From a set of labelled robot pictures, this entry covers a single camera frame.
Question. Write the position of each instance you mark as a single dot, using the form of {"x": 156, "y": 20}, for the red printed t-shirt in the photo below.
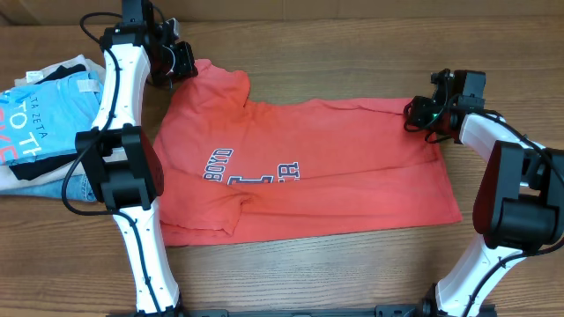
{"x": 238, "y": 170}

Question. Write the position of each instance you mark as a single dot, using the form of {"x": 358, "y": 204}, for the light blue folded t-shirt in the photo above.
{"x": 41, "y": 121}

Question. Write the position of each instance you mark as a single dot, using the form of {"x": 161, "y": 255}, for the beige folded garment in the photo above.
{"x": 8, "y": 179}

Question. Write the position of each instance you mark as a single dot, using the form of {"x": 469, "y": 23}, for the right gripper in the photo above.
{"x": 414, "y": 121}

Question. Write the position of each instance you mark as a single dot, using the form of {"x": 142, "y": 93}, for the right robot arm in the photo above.
{"x": 518, "y": 210}

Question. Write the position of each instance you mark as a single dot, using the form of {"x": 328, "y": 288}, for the folded blue jeans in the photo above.
{"x": 78, "y": 189}

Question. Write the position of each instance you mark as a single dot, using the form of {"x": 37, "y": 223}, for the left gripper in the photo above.
{"x": 187, "y": 68}

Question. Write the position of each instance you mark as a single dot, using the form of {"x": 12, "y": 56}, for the black folded garment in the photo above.
{"x": 31, "y": 170}

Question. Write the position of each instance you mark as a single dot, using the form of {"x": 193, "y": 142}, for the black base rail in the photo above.
{"x": 299, "y": 313}

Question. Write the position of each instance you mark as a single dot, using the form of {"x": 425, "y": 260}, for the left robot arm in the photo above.
{"x": 120, "y": 162}

